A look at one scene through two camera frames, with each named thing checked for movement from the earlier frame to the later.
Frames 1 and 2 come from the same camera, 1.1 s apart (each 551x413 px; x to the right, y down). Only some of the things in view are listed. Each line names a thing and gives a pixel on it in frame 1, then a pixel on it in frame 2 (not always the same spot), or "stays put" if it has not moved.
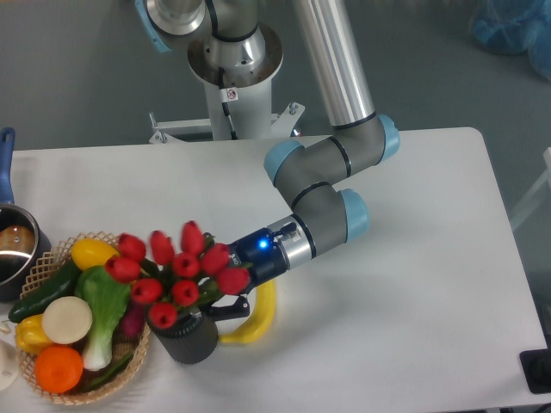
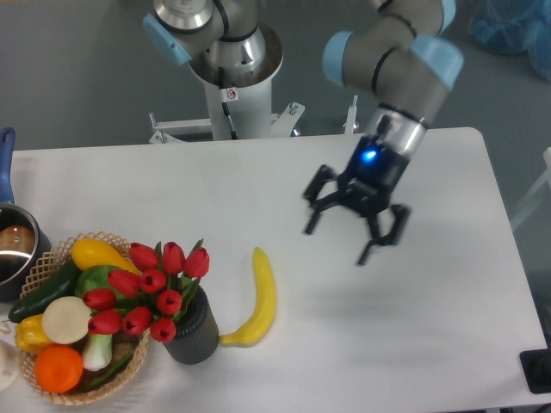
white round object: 9,366 stays put
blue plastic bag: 516,27 stays put
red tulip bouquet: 167,284 to 154,298
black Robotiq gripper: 267,258 to 367,186
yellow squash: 90,252 stays put
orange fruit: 58,368 stays put
